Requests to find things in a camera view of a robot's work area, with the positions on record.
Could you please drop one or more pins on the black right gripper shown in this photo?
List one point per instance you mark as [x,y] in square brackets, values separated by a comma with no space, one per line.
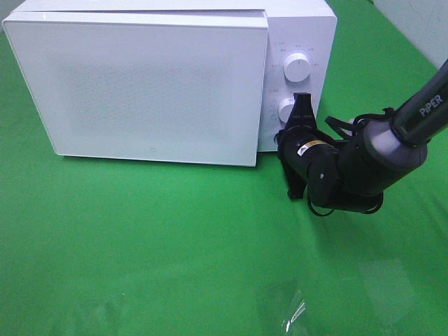
[292,145]

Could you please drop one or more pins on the white microwave door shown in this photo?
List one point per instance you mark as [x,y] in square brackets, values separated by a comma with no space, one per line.
[176,87]

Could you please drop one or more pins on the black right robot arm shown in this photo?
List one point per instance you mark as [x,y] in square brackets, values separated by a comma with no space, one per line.
[373,152]

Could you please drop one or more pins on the lower white microwave knob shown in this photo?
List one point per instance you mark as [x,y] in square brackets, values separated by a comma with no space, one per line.
[285,108]

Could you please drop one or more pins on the white microwave knob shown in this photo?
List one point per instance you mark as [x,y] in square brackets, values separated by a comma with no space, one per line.
[285,108]
[296,67]

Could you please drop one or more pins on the upper white microwave knob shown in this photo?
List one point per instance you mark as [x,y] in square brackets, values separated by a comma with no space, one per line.
[296,67]

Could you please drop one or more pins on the white microwave oven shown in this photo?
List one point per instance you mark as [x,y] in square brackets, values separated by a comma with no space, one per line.
[293,26]

